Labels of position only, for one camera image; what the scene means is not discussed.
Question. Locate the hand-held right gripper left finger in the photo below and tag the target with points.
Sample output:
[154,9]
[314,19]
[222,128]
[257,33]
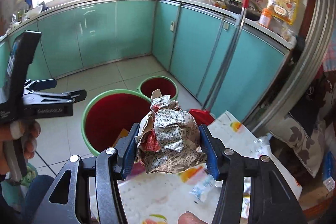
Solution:
[130,158]

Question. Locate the fruit print tablecloth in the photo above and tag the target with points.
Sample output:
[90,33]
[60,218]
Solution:
[162,195]

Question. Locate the large red bucket green rim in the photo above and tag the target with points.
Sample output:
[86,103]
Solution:
[105,121]

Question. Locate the teal kitchen cabinets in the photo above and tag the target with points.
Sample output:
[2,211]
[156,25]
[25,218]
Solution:
[105,29]

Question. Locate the blue tissue packet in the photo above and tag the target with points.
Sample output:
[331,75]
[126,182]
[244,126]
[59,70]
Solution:
[329,171]

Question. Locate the plaid hanging cloth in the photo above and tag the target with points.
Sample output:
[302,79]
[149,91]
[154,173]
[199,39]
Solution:
[329,62]

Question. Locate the yellow snack packet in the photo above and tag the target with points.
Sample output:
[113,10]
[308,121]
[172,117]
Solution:
[283,3]

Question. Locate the person's left hand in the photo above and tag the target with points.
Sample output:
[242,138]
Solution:
[30,134]

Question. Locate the small red bucket green rim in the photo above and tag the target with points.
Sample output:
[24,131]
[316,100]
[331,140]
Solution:
[157,86]

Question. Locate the metal wok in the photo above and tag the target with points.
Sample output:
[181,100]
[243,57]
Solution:
[241,5]

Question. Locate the orange lidded jar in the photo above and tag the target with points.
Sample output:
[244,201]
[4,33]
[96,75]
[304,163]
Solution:
[265,18]

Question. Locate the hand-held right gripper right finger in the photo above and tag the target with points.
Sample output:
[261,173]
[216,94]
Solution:
[210,155]

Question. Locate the cardboard box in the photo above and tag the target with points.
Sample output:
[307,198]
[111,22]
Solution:
[317,200]

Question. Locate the person's leg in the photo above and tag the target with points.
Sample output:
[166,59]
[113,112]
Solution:
[36,200]

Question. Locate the person's right hand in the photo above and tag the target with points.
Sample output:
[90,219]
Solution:
[193,218]

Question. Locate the metal sliding door frame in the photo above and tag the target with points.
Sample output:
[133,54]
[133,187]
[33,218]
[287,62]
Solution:
[312,43]

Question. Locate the clear plastic bottle white label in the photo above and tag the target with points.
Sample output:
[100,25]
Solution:
[206,188]

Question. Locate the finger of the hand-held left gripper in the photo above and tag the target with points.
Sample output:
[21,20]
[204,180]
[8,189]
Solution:
[60,97]
[43,84]

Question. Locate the leaf print pillow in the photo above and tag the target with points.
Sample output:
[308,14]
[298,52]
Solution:
[302,145]

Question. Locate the printed paper ball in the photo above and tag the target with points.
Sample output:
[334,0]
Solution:
[170,132]

